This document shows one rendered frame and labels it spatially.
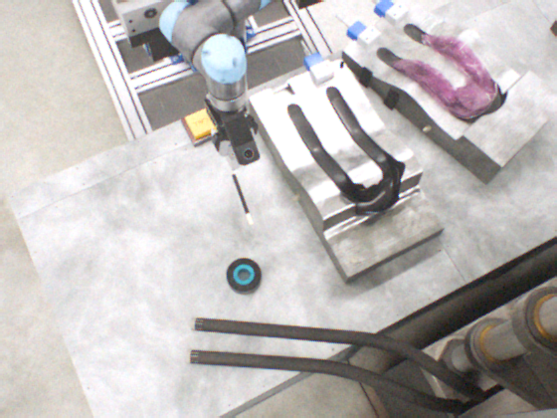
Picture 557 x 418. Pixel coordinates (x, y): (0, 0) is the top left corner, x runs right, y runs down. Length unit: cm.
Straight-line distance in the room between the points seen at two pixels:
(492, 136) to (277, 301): 64
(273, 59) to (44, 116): 95
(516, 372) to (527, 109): 66
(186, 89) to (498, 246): 131
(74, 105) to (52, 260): 122
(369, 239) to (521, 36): 77
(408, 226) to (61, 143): 156
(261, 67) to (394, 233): 114
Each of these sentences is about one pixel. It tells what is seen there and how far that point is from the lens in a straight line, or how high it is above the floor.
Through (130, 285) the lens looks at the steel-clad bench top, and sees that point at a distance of 148.
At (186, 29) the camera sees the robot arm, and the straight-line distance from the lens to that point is 117.
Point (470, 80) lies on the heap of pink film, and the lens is 164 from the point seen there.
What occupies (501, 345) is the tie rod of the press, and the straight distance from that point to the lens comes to 117.
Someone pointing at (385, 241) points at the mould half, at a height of 86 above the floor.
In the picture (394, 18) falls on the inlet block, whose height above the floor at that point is 88.
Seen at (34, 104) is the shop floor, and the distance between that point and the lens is 273.
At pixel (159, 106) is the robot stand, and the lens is 235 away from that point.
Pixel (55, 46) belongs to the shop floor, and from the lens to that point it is 285.
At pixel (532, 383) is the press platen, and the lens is 128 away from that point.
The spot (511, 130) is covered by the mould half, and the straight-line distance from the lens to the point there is 159.
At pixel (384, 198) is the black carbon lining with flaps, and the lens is 147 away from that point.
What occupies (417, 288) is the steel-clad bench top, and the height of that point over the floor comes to 80.
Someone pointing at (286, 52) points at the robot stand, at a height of 21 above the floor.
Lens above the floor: 221
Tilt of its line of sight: 69 degrees down
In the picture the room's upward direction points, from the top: 3 degrees clockwise
